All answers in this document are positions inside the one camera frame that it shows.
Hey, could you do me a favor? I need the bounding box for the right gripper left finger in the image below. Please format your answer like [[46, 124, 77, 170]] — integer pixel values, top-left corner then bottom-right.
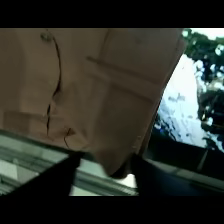
[[9, 151, 85, 197]]

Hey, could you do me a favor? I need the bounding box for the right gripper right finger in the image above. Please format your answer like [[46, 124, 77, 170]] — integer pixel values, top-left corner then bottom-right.
[[130, 153, 214, 197]]

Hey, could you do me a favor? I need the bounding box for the brown shirt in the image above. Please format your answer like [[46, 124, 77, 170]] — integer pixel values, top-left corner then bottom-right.
[[0, 27, 186, 178]]

